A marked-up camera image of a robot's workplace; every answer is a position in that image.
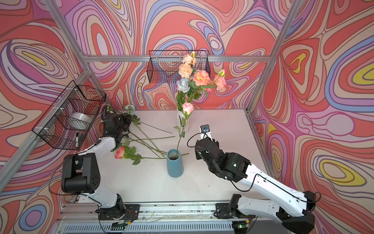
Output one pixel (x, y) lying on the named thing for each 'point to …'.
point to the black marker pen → (77, 140)
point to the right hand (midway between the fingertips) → (202, 144)
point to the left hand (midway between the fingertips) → (133, 113)
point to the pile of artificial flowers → (138, 145)
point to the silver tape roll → (79, 121)
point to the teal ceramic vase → (175, 163)
